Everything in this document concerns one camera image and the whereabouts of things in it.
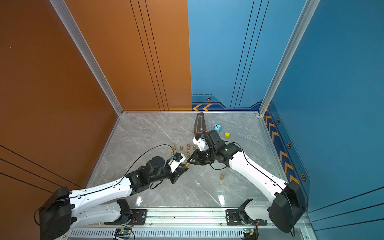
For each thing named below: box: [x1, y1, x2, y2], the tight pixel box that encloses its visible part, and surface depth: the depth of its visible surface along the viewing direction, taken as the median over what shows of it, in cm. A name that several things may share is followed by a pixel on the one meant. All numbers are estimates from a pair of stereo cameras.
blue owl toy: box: [213, 124, 222, 133], surface depth 111 cm
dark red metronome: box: [194, 112, 208, 138], surface depth 98 cm
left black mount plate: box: [130, 209, 148, 225], surface depth 75 cm
